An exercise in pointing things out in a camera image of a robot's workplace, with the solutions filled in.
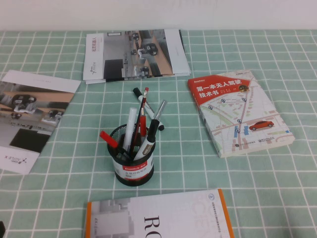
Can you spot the white book with orange edge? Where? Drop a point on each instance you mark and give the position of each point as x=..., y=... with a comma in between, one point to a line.
x=158, y=218

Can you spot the white brochure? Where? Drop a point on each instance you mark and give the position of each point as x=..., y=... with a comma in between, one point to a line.
x=186, y=64

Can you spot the black pen with red cap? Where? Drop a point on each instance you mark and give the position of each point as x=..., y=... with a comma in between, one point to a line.
x=109, y=139

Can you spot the pens in holder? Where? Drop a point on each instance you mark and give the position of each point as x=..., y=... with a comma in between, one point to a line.
x=143, y=104

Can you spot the black-capped marker with brown label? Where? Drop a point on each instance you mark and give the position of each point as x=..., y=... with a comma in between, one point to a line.
x=153, y=131

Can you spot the white pen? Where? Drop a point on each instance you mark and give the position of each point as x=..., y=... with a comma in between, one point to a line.
x=130, y=124

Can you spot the silver pen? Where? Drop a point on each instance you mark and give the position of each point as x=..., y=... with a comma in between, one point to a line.
x=160, y=107

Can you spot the robot photo brochure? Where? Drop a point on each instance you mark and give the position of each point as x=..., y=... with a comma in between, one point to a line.
x=128, y=54
x=29, y=116

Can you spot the red book with map cover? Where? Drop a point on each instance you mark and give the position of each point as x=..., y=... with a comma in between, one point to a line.
x=245, y=116

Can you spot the black marker with grey label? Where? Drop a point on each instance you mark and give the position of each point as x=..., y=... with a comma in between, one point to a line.
x=148, y=106

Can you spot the green checked tablecloth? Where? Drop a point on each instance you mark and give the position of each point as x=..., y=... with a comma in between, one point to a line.
x=247, y=193

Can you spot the black mesh pen holder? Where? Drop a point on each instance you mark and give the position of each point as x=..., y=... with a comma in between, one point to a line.
x=135, y=171

